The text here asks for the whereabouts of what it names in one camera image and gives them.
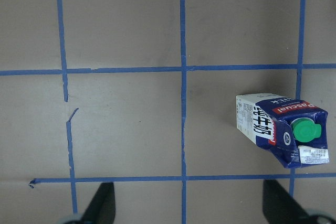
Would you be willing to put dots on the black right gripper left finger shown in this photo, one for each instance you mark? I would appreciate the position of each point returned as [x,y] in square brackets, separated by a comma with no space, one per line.
[102,208]

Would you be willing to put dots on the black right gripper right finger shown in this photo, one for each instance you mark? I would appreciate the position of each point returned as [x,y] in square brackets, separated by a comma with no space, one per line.
[280,207]

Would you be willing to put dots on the blue white milk carton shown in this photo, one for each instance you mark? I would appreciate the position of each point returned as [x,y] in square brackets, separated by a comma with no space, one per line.
[293,130]

